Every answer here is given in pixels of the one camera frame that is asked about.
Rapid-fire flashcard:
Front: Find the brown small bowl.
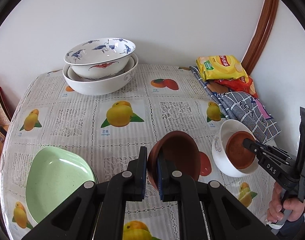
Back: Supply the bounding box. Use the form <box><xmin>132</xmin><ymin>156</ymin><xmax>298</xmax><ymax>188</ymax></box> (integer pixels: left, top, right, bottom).
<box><xmin>147</xmin><ymin>131</ymin><xmax>201</xmax><ymax>189</ymax></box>
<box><xmin>225</xmin><ymin>131</ymin><xmax>255</xmax><ymax>169</ymax></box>

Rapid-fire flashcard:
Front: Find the yellow chips bag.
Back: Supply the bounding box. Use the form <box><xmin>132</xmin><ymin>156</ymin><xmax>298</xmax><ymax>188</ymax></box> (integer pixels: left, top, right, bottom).
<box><xmin>196</xmin><ymin>55</ymin><xmax>248</xmax><ymax>81</ymax></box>

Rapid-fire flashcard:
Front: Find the green square plate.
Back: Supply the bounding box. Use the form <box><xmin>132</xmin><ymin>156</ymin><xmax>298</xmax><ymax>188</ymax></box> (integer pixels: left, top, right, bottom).
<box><xmin>25</xmin><ymin>146</ymin><xmax>97</xmax><ymax>223</ymax></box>

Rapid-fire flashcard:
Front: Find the white ceramic bowl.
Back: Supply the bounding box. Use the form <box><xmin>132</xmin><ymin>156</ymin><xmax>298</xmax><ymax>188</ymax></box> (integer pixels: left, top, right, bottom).
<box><xmin>212</xmin><ymin>120</ymin><xmax>258</xmax><ymax>177</ymax></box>

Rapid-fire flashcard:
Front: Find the middle white bowl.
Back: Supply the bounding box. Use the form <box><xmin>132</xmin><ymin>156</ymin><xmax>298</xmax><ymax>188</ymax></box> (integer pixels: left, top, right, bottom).
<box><xmin>67</xmin><ymin>56</ymin><xmax>136</xmax><ymax>82</ymax></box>

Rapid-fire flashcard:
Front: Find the right hand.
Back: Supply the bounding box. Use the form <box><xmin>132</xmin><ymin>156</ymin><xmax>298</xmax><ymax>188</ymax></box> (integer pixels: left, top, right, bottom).
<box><xmin>267</xmin><ymin>182</ymin><xmax>305</xmax><ymax>223</ymax></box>

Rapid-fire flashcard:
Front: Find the fruit print tablecloth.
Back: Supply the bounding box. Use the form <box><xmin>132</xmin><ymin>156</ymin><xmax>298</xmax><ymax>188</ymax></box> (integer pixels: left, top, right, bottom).
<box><xmin>0</xmin><ymin>64</ymin><xmax>274</xmax><ymax>239</ymax></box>

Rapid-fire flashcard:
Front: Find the grey checked cloth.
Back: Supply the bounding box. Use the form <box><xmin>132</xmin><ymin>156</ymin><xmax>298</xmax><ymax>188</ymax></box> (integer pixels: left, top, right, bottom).
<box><xmin>189</xmin><ymin>66</ymin><xmax>281</xmax><ymax>143</ymax></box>

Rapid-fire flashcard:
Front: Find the brown wooden door frame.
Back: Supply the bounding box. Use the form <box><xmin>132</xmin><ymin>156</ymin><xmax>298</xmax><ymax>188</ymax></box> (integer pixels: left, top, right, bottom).
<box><xmin>242</xmin><ymin>0</ymin><xmax>279</xmax><ymax>75</ymax></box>

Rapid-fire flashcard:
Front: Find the red chips bag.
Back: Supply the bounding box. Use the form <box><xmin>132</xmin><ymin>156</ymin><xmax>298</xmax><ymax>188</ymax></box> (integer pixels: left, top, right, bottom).
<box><xmin>214</xmin><ymin>76</ymin><xmax>258</xmax><ymax>98</ymax></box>

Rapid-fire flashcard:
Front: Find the blue red patterned bowl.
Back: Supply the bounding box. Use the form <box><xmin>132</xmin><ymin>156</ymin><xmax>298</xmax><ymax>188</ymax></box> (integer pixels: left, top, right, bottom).
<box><xmin>63</xmin><ymin>37</ymin><xmax>136</xmax><ymax>80</ymax></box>

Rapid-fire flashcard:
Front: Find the patterned red edged book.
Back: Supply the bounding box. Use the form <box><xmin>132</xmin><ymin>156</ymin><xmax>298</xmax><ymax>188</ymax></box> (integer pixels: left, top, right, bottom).
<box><xmin>0</xmin><ymin>87</ymin><xmax>12</xmax><ymax>126</ymax></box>

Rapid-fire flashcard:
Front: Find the large white bowl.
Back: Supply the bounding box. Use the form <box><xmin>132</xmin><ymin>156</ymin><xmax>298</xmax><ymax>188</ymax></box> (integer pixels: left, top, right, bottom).
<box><xmin>62</xmin><ymin>53</ymin><xmax>138</xmax><ymax>95</ymax></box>

